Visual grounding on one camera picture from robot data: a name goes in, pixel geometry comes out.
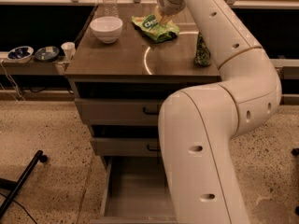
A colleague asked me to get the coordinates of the grey drawer cabinet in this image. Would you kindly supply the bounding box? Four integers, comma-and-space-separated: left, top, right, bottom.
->
64, 3, 222, 224

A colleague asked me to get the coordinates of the white ceramic bowl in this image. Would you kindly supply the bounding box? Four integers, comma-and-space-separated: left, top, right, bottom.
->
90, 16, 123, 44

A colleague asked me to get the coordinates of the grey top drawer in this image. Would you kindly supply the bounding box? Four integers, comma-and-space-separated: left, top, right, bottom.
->
75, 98, 162, 126

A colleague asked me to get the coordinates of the grey open bottom drawer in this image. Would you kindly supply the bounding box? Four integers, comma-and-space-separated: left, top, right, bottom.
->
90, 156, 177, 224

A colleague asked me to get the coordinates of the grey middle drawer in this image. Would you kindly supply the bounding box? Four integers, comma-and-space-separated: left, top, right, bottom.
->
91, 137, 161, 157

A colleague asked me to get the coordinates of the white paper cup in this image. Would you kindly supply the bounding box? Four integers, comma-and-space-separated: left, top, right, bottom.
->
61, 42, 76, 60

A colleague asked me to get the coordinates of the green soda can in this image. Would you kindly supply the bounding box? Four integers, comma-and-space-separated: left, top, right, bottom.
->
194, 33, 210, 67

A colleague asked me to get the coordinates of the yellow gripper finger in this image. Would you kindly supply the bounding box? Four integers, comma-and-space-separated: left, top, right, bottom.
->
154, 7, 177, 25

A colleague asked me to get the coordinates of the grey side shelf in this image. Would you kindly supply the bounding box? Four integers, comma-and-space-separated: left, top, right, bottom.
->
0, 52, 69, 76

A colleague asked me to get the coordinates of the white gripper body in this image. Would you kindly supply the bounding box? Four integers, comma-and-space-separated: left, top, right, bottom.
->
157, 0, 186, 16

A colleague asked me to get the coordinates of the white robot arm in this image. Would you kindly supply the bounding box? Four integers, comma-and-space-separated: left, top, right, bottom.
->
158, 0, 281, 224

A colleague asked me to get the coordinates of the clear plastic water bottle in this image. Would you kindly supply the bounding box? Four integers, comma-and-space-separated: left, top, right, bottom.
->
99, 0, 121, 19

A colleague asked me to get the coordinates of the blue patterned bowl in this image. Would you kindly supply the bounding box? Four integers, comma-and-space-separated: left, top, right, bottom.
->
7, 46, 34, 63

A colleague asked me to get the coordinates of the dark blue bowl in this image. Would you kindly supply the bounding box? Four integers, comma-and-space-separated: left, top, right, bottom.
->
35, 46, 60, 63

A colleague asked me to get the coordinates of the white hanging cable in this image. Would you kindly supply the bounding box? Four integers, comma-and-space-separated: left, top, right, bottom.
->
0, 59, 26, 102

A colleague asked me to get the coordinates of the black stand leg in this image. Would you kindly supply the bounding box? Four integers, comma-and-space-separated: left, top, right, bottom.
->
0, 150, 48, 218

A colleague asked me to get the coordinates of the green rice chip bag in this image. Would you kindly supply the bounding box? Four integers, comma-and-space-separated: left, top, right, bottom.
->
132, 14, 179, 43

